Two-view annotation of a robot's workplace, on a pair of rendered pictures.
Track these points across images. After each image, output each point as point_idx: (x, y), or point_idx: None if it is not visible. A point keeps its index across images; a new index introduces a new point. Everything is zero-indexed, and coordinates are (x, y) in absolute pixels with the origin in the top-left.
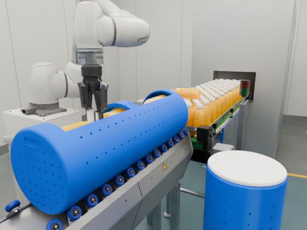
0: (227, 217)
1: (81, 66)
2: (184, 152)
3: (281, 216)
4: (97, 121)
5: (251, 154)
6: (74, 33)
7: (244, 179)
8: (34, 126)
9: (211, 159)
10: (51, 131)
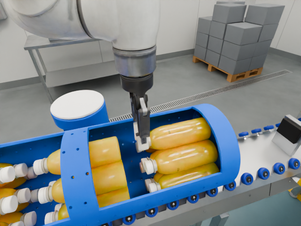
0: (108, 120)
1: (149, 74)
2: None
3: None
4: (152, 114)
5: (55, 106)
6: (160, 16)
7: (98, 97)
8: (217, 113)
9: (81, 114)
10: (203, 105)
